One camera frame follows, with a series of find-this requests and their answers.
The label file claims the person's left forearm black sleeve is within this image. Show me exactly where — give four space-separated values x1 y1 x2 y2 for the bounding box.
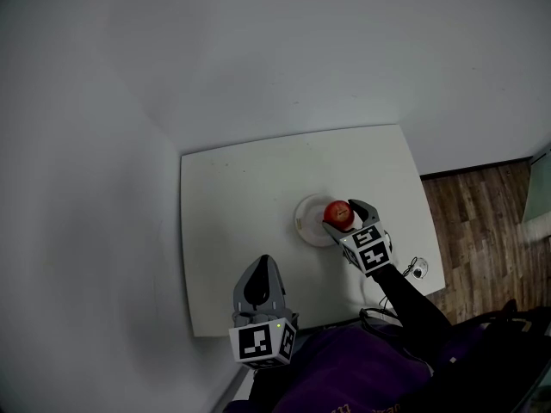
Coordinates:
248 364 288 406

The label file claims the white rectangular table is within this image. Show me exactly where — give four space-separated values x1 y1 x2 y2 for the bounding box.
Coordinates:
179 123 447 338

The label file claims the person's purple shirt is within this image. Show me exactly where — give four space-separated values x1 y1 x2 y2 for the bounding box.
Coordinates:
223 323 436 413

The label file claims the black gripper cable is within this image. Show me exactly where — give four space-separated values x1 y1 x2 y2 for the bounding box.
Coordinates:
359 306 402 327

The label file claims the white plate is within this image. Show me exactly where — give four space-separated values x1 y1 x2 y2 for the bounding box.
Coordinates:
294 193 345 247

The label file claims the black shoulder bag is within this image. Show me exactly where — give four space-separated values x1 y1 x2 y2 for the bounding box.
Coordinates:
430 299 551 413

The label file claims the round silver cable grommet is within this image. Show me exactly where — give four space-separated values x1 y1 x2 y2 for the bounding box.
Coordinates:
406 256 430 280

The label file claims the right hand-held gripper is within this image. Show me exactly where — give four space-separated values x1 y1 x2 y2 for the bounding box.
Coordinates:
321 199 393 278

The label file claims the frosted glass partition panel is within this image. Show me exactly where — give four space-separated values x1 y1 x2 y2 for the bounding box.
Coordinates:
522 142 551 225

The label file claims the red apple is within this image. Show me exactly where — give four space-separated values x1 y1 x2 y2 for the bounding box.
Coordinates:
323 200 356 231

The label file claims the person's right forearm black sleeve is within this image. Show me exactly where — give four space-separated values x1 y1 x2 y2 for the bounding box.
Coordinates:
369 263 454 363

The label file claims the black baseboard strip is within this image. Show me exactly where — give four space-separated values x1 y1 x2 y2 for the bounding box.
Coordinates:
419 156 534 181

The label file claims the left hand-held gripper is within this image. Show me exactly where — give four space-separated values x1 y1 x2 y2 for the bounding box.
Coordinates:
228 255 299 369

